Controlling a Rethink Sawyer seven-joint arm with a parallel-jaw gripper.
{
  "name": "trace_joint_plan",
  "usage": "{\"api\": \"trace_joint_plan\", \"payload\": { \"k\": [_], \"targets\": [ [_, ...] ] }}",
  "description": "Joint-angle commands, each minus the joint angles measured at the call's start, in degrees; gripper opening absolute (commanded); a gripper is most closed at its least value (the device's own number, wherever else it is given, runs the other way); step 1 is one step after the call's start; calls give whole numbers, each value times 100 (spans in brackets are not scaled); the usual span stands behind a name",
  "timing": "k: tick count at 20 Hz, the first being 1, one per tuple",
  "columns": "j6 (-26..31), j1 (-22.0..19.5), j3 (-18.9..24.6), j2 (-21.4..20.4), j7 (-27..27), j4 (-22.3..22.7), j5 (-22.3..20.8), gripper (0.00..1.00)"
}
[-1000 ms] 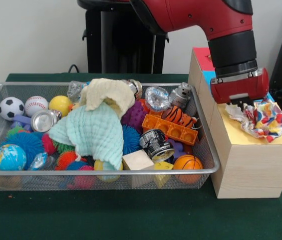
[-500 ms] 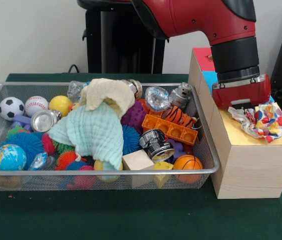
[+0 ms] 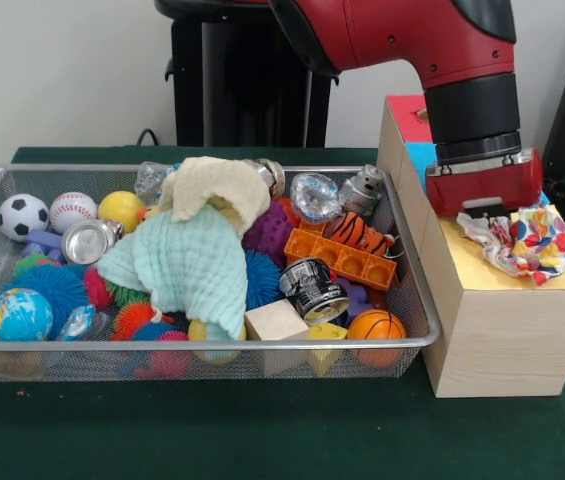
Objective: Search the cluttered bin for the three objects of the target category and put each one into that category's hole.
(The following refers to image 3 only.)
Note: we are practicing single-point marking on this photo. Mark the colourful dotted cloth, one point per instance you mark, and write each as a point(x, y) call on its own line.
point(537, 240)

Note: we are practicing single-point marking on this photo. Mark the crushed black drink can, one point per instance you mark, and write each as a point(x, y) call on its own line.
point(312, 287)

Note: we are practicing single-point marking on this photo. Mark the silver toy robot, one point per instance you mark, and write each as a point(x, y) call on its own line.
point(362, 190)

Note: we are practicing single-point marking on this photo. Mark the blue spiky rubber ball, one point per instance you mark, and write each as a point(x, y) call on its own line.
point(62, 290)

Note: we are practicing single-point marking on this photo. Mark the orange toy basketball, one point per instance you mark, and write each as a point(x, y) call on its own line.
point(377, 327)

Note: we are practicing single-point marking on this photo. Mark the cream muslin cloth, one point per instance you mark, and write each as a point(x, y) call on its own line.
point(212, 185)

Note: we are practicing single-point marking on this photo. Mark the plain yellow ball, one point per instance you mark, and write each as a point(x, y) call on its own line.
point(121, 210)

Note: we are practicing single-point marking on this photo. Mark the tiger plush toy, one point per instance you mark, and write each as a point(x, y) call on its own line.
point(357, 230)

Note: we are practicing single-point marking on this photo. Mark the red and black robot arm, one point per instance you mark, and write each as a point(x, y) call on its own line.
point(437, 40)

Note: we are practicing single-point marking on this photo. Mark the orange toy building block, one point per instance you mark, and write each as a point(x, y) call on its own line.
point(337, 260)

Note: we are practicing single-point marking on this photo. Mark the black and white soccer ball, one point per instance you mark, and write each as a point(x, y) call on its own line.
point(23, 217)

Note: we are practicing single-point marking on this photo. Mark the mint green muslin cloth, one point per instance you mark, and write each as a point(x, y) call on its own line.
point(192, 265)

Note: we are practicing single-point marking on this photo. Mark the white toy baseball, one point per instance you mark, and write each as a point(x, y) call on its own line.
point(73, 210)

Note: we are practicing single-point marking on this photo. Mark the globe print ball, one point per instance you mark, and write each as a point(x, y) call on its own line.
point(19, 315)

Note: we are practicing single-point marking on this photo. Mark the dark green tablecloth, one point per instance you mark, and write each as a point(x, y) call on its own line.
point(262, 430)

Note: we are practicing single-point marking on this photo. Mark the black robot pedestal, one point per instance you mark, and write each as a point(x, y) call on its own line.
point(242, 90)

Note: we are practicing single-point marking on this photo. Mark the wooden box with three holes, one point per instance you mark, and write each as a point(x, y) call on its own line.
point(512, 340)

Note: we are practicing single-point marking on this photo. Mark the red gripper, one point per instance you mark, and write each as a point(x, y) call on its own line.
point(487, 187)

